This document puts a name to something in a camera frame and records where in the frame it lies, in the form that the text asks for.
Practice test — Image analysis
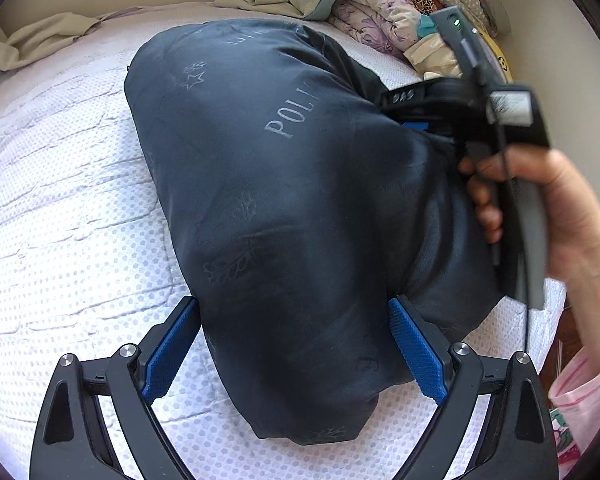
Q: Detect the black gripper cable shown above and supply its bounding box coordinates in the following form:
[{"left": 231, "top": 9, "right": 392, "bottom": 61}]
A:
[{"left": 495, "top": 105, "right": 538, "bottom": 356}]

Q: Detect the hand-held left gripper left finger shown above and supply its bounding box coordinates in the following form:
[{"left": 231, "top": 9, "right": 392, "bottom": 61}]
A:
[{"left": 29, "top": 296, "right": 201, "bottom": 480}]

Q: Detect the black jacket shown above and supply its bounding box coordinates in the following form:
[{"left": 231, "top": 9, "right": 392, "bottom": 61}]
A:
[{"left": 124, "top": 19, "right": 528, "bottom": 446}]

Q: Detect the person's right forearm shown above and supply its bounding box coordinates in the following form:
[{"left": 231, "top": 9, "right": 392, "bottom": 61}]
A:
[{"left": 545, "top": 260, "right": 600, "bottom": 413}]

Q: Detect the person's right hand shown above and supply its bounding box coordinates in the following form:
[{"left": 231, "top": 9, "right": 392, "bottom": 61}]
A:
[{"left": 457, "top": 149, "right": 600, "bottom": 291}]

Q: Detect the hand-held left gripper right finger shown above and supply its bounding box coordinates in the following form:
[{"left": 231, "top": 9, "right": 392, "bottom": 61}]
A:
[{"left": 387, "top": 295, "right": 561, "bottom": 480}]

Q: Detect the yellow printed cloth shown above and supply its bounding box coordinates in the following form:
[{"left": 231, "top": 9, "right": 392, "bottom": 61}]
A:
[{"left": 480, "top": 32, "right": 512, "bottom": 83}]

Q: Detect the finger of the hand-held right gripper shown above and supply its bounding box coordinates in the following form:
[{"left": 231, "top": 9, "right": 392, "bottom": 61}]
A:
[{"left": 400, "top": 112, "right": 456, "bottom": 137}]

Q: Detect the grey dotted blanket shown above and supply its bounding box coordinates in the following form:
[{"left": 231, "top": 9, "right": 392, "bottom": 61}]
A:
[{"left": 360, "top": 0, "right": 511, "bottom": 41}]

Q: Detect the beige bed sheet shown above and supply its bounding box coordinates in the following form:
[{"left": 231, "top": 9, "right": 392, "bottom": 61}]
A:
[{"left": 0, "top": 0, "right": 376, "bottom": 73}]

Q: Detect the pink printed pajamas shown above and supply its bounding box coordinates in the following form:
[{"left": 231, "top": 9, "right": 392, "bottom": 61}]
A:
[{"left": 552, "top": 402, "right": 588, "bottom": 471}]

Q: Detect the floral quilt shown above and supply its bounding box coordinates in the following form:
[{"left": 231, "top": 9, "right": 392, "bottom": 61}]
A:
[{"left": 327, "top": 0, "right": 463, "bottom": 81}]

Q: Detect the white quilted mattress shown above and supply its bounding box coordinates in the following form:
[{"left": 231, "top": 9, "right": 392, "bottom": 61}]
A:
[{"left": 0, "top": 2, "right": 566, "bottom": 480}]

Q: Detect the colourful patterned blanket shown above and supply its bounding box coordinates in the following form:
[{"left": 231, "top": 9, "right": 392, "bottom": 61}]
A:
[{"left": 405, "top": 0, "right": 448, "bottom": 17}]

